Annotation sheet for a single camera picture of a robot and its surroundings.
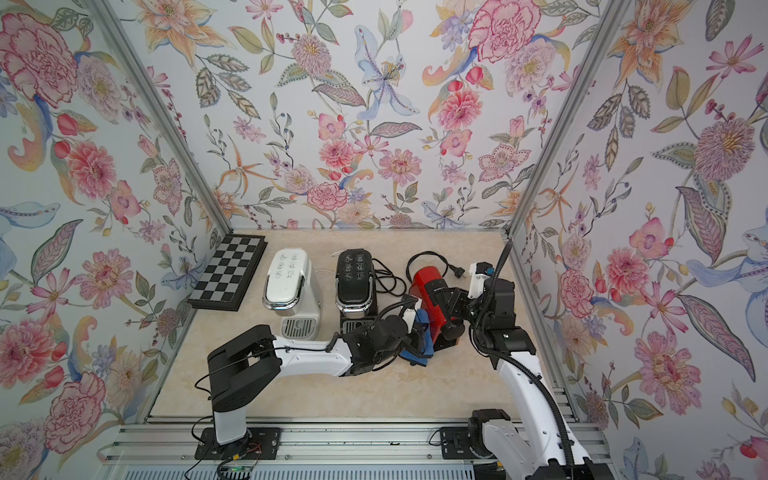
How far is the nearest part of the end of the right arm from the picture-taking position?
1.96ft

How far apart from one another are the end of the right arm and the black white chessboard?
67 cm

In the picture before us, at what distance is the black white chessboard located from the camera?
1.00 meters

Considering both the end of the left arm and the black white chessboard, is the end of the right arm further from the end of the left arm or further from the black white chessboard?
the black white chessboard
